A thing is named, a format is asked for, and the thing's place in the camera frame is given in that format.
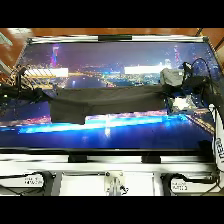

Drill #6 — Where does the black T-shirt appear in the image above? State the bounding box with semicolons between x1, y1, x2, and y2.
46;84;168;126

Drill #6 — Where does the black cable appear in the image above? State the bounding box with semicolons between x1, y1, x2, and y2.
190;57;215;92

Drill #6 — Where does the dark printed folded T-shirt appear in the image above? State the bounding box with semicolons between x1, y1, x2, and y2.
159;67;190;114

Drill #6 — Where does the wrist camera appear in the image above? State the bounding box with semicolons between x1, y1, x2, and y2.
181;61;194;78
16;66;29;88

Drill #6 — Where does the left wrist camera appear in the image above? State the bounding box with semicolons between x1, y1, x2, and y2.
16;66;29;88

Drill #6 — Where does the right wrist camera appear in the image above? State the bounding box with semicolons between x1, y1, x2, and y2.
181;61;194;78

